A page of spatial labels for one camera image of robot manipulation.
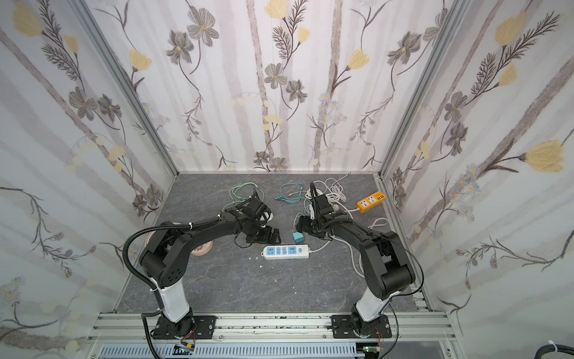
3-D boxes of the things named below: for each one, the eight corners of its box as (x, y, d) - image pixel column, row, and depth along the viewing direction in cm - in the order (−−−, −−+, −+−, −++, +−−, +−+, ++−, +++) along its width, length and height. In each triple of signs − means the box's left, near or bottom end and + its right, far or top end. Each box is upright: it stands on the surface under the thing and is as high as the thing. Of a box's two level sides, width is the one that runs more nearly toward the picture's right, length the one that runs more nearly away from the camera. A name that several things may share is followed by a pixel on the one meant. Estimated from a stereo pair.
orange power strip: (363, 214, 107) (365, 210, 104) (355, 206, 110) (357, 202, 107) (385, 200, 113) (388, 195, 110) (378, 193, 115) (380, 189, 113)
